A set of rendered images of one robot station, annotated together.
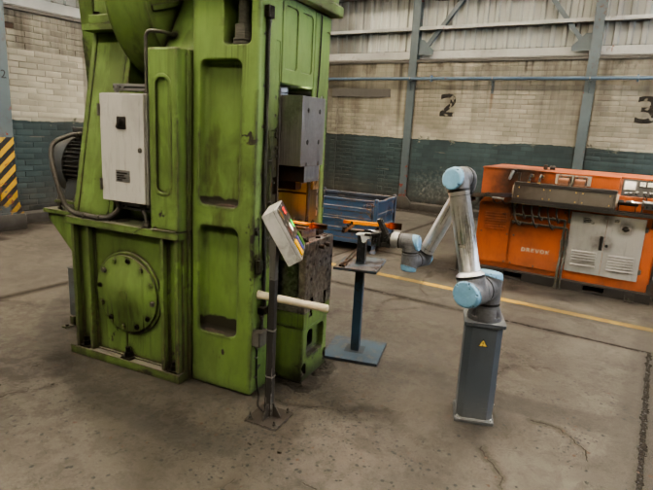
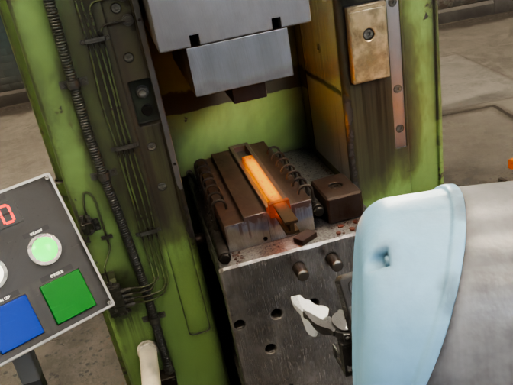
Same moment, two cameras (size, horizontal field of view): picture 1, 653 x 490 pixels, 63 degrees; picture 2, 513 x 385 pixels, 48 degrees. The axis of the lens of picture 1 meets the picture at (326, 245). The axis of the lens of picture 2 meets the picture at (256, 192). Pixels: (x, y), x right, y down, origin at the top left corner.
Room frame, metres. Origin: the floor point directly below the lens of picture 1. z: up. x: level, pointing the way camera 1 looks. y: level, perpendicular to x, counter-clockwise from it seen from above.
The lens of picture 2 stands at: (2.58, -0.81, 1.56)
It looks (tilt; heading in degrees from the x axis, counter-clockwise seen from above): 25 degrees down; 56
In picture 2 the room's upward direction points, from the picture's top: 10 degrees counter-clockwise
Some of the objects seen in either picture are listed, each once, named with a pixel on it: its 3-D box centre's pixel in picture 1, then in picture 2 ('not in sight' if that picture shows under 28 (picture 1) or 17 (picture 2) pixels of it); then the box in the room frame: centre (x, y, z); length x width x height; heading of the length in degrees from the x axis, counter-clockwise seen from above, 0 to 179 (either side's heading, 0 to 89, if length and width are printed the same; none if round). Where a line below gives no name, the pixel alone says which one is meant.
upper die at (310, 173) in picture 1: (281, 170); (221, 45); (3.30, 0.30, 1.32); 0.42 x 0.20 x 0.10; 66
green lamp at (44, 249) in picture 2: not in sight; (44, 249); (2.77, 0.19, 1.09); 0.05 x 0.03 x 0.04; 156
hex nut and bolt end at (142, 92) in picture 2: not in sight; (145, 101); (3.10, 0.33, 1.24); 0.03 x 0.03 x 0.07; 66
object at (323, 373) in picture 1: (308, 375); not in sight; (3.19, 0.07, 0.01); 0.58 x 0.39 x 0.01; 156
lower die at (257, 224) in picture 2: (279, 227); (248, 188); (3.30, 0.30, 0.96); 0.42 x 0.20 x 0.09; 66
